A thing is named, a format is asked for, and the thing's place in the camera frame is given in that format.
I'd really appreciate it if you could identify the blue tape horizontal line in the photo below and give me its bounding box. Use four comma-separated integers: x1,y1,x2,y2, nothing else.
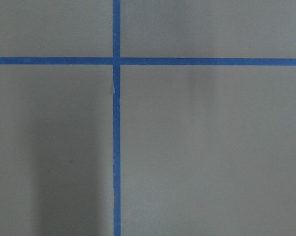
0,57,296,66

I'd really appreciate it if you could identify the blue tape vertical line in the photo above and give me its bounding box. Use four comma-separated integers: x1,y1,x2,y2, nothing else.
113,0,121,236

